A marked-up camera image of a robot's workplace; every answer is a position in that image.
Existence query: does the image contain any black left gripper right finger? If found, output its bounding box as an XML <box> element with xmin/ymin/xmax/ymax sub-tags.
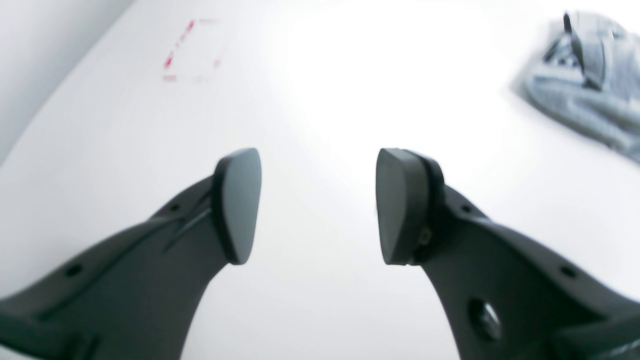
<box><xmin>375</xmin><ymin>148</ymin><xmax>640</xmax><ymax>360</ymax></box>

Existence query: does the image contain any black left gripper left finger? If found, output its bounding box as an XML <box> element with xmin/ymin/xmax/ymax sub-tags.
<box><xmin>0</xmin><ymin>148</ymin><xmax>262</xmax><ymax>360</ymax></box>

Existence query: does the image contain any grey t-shirt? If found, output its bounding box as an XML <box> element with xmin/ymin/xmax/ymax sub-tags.
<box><xmin>520</xmin><ymin>10</ymin><xmax>640</xmax><ymax>163</ymax></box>

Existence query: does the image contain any red tape rectangle marking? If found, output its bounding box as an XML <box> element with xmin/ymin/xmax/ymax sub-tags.
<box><xmin>161</xmin><ymin>18</ymin><xmax>227</xmax><ymax>84</ymax></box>

